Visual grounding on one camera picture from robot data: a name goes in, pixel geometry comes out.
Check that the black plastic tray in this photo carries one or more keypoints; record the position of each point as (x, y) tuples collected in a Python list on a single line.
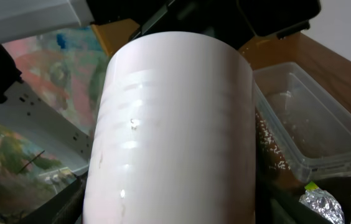
[(65, 208)]

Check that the green snack wrapper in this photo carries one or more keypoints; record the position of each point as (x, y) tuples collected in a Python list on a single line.
[(311, 186)]

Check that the small pink cup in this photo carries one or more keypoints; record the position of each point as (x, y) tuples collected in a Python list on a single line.
[(175, 136)]

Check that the dark brown serving tray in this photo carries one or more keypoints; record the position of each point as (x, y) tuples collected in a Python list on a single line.
[(275, 205)]

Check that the clear plastic bin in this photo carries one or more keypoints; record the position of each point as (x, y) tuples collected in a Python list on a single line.
[(309, 126)]

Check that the crumpled aluminium foil ball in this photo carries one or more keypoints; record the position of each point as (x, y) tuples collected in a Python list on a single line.
[(323, 203)]

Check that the cardboard box wall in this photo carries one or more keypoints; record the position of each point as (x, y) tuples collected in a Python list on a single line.
[(114, 35)]

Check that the colourful painted floor mat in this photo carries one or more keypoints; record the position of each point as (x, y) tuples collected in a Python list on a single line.
[(25, 184)]

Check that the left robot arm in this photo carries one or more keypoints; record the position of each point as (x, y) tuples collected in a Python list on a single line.
[(36, 76)]

